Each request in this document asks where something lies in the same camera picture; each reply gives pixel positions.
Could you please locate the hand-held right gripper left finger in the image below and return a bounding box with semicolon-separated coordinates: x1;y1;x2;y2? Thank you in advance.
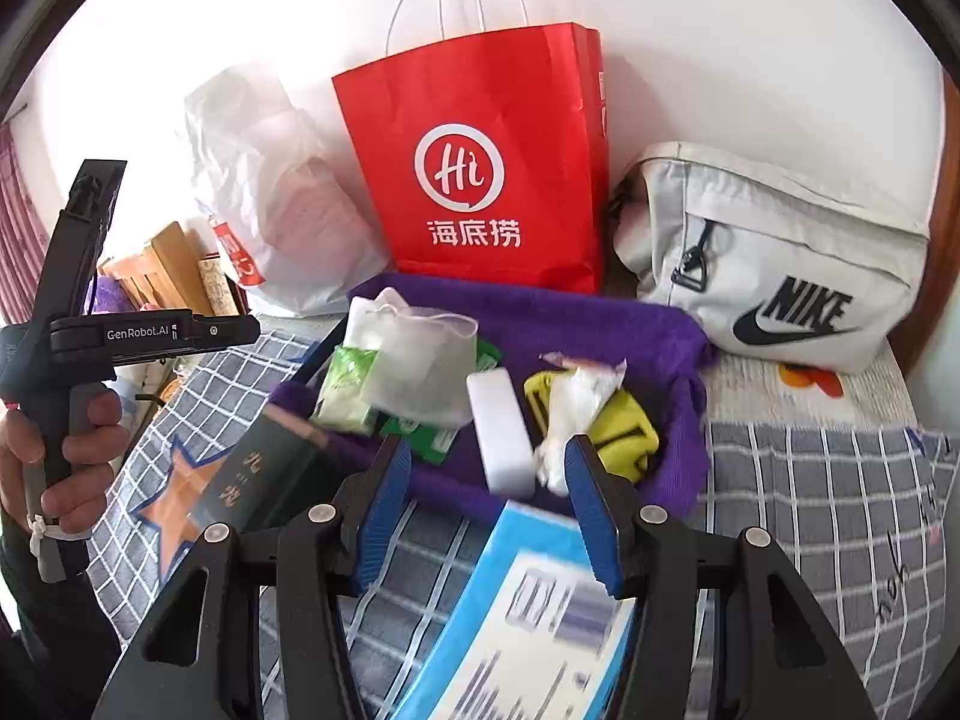
90;433;413;720

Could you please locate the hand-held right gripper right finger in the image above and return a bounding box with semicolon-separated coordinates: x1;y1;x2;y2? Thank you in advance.
564;433;878;720

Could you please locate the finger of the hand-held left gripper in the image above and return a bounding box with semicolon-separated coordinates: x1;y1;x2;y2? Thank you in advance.
178;313;262;351

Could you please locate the blue tissue pack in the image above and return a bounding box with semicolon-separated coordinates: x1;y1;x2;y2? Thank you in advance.
390;499;638;720

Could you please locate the white sponge block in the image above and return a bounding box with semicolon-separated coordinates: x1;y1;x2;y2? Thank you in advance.
466;368;538;498

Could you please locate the person's left forearm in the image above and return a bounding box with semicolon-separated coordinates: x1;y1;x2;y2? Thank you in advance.
0;510;125;720

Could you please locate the person's left hand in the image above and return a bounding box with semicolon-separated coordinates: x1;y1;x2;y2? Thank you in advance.
0;392;125;537

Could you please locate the purple plush toy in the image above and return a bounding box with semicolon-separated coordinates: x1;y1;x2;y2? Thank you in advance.
88;276;145;314

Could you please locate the pink curtain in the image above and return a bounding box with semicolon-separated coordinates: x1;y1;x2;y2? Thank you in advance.
0;124;55;325

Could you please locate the dark green snack packet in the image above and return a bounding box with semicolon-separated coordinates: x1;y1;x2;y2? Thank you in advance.
379;337;502;467

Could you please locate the wooden headboard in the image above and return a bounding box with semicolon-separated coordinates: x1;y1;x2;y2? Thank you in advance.
97;220;250;317

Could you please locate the crumpled clear plastic wrapper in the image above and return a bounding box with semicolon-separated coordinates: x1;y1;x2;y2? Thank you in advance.
532;350;628;497

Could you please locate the dark green tin box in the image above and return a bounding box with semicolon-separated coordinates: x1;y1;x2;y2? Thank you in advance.
187;403;355;542

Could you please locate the light green snack packet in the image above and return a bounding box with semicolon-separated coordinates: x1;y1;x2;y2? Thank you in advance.
310;343;381;437

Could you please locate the white plastic shopping bag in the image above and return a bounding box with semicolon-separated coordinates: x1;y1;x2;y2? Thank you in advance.
184;64;392;317

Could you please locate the clear plastic bag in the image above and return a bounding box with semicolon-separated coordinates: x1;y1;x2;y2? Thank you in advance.
351;287;481;430

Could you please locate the grey plaid blanket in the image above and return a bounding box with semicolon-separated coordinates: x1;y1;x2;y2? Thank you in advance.
85;315;960;720

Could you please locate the white printed bed sheet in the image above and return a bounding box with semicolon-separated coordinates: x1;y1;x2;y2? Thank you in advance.
703;336;922;430

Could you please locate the purple towel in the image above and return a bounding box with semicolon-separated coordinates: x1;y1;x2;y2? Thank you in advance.
268;274;715;535

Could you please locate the red paper bag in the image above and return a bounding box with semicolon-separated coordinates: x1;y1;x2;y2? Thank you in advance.
331;0;608;296

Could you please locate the grey sling bag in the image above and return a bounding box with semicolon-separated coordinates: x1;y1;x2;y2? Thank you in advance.
609;140;932;376

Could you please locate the yellow and black strap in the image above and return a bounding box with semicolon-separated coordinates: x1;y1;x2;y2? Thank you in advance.
523;370;662;486

